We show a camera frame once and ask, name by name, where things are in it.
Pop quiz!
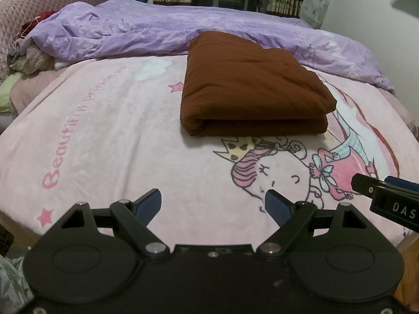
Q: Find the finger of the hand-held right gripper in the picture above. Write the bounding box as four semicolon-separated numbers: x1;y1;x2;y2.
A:
351;173;419;199

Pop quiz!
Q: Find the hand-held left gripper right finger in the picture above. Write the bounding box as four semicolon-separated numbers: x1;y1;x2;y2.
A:
257;190;374;259

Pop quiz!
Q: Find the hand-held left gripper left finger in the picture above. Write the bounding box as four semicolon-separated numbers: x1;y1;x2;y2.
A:
52;188;171;259

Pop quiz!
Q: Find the brown padded jacket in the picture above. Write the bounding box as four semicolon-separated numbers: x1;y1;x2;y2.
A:
180;31;338;137

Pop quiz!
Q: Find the pile of grey white clothes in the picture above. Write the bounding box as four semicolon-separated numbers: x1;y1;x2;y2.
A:
8;43;56;74

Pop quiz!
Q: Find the pink printed blanket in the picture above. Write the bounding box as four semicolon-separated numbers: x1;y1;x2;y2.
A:
0;54;419;246

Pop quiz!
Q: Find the person's floral clothing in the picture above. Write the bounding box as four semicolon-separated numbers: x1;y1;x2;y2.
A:
0;254;35;314

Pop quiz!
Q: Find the mauve bed sheet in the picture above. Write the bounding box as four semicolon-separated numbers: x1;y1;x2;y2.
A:
9;69;72;116

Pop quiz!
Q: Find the purple duvet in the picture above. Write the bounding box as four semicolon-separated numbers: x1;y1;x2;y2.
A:
24;0;396;96

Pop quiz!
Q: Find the light green cloth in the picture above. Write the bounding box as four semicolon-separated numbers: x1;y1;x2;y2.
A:
0;72;24;116

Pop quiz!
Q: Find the covered standing fan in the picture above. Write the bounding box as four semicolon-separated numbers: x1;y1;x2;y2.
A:
300;0;331;29

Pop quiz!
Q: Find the red cloth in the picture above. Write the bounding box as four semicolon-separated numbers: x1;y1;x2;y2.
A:
21;11;57;34

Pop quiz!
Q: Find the mauve quilted headboard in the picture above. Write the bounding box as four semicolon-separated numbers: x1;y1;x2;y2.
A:
0;0;115;83

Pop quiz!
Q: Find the white cable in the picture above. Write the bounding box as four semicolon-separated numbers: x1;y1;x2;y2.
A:
11;18;42;49

